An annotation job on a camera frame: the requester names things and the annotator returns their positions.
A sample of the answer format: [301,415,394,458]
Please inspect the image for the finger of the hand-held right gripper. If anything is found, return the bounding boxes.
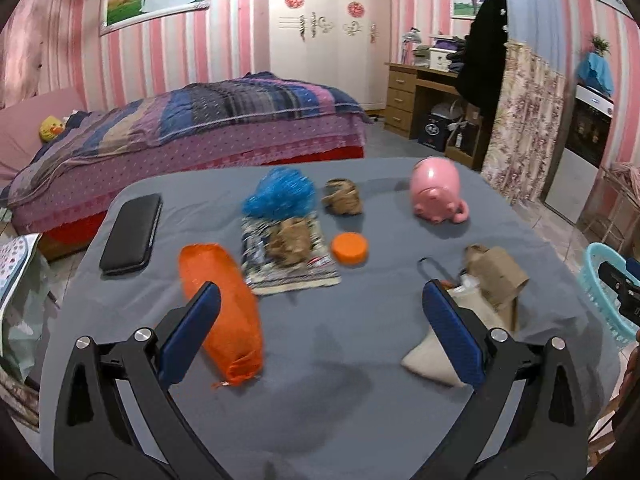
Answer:
[598,259,640,328]

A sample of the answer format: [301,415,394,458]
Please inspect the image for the beige cloth pouch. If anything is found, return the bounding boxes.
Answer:
[401,285,518,388]

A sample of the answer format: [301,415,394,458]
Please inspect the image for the light blue plastic basket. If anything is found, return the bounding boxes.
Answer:
[580,242,640,348]

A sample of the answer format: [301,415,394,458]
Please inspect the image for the yellow plush toy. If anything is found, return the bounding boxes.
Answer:
[40,116,65,142]

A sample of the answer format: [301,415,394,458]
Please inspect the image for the white printer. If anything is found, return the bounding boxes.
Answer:
[412,45,466,71]

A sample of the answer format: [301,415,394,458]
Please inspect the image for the clear plastic bag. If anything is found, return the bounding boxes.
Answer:
[0,234,51,381]

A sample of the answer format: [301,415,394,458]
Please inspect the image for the blue cloth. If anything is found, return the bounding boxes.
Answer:
[577,52,615,96]

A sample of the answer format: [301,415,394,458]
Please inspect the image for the wooden desk with drawers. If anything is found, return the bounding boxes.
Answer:
[384,61,493,168]

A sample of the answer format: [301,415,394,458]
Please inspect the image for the patterned snack packet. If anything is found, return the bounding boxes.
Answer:
[241,212,342,296]

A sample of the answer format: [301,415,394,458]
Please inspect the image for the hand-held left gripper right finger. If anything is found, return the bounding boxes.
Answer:
[422,279,588,480]

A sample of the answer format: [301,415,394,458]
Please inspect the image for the striped patchwork quilt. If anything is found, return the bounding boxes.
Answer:
[30,72,373,181]

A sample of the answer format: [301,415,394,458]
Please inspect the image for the brown phone case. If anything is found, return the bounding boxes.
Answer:
[462,244,530,331]

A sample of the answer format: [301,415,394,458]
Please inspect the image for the floral curtain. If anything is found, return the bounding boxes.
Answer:
[481,40,566,206]

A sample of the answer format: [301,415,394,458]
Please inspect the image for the black coat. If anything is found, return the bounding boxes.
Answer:
[457,0,510,121]

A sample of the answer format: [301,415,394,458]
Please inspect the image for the grey tablecloth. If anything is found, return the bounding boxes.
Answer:
[40,156,618,480]

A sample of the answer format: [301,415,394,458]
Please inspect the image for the orange plastic bag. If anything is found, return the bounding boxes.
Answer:
[178,243,265,388]

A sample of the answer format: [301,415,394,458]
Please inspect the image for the blue plastic bag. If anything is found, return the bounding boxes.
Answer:
[242,167,317,221]

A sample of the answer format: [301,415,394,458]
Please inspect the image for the pink piggy bank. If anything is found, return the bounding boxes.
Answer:
[410,156,470,225]

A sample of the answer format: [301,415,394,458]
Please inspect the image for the metal wire rack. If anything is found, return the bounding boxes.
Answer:
[597,165,640,246]

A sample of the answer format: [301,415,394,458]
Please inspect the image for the orange round lid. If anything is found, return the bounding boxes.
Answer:
[331,232,370,266]

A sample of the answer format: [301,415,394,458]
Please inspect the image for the brown paper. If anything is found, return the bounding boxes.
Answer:
[266,218,313,266]
[321,178,363,217]

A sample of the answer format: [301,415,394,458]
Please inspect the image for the pink headboard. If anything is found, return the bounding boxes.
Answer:
[0,87,86,186]

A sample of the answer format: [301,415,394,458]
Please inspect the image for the bed with purple sheet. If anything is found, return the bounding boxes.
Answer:
[0,72,373,261]

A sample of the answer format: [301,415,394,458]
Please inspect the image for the metal wire clip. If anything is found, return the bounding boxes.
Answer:
[417,257,451,286]

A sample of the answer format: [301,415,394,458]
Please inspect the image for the black rectangular case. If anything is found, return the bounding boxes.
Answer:
[99,193,164,277]

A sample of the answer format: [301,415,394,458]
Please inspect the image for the black box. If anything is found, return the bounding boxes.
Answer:
[417,112,451,153]

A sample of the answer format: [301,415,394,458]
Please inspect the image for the white wardrobe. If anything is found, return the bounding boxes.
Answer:
[267,0,391,111]

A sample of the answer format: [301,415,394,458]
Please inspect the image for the light blue curtain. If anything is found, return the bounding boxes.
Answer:
[505,0,576,76]

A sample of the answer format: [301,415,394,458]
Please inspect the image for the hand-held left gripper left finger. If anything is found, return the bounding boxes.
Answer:
[54,281,223,480]

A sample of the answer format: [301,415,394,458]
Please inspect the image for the pink clothes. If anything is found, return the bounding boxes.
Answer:
[607,162,640,196]

